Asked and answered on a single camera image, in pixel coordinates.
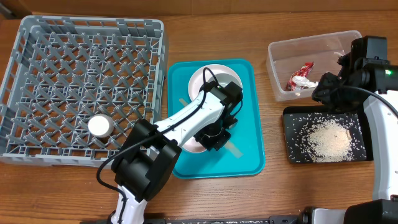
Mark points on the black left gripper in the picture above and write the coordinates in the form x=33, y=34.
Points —
x=218, y=140

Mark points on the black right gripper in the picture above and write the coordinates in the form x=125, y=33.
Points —
x=324, y=90

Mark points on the small pink bowl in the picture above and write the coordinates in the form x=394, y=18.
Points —
x=193, y=146

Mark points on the pink white tissue waste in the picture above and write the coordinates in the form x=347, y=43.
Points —
x=303, y=82

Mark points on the red white wrapper waste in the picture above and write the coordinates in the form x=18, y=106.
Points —
x=304, y=71

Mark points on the white plastic cup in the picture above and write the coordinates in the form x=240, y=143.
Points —
x=100, y=125

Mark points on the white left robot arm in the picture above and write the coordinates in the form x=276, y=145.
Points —
x=150, y=153

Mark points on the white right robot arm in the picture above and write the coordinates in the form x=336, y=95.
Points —
x=366, y=81

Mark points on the clear plastic waste bin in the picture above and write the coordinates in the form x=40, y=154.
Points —
x=288, y=56

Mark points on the grey plastic dishwasher rack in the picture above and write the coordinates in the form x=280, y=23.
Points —
x=64, y=70

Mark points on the teal plastic tray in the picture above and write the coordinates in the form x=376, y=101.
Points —
x=246, y=135

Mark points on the wooden chopstick left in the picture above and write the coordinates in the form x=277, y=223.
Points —
x=183, y=102

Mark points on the black tray with rice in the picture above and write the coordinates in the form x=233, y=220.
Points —
x=314, y=135

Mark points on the large white pink plate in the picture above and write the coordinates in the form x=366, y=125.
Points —
x=199, y=84

